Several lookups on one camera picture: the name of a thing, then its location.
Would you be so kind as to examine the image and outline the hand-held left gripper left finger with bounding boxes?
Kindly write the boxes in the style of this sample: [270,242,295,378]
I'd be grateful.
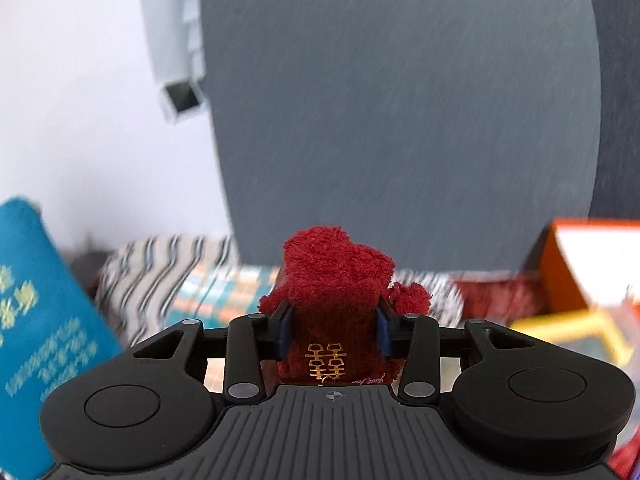
[131,298,296,407]

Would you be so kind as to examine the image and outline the dark grey felt wall panel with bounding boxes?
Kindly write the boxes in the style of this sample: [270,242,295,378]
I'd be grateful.
[582,0,640,221]

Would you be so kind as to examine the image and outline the blue printed pillow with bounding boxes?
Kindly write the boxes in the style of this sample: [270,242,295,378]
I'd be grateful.
[0,197,124,476]

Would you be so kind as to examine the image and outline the red fluffy sock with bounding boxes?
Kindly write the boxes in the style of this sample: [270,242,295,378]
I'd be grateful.
[258,226,433,387]

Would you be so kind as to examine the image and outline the white ribbed wall fixture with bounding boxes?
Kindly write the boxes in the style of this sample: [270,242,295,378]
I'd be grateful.
[137,0,207,125]

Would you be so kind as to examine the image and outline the clear plastic storage box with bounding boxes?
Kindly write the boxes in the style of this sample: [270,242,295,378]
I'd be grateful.
[507,304,640,461]

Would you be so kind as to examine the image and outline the orange cardboard box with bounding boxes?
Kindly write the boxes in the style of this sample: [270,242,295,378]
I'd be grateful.
[540,218,640,313]

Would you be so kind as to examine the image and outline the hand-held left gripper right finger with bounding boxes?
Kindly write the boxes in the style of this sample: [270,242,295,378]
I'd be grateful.
[375,296,540,407]

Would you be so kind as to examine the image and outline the red floral printed blanket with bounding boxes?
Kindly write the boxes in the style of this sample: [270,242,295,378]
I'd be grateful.
[452,280,640,478]

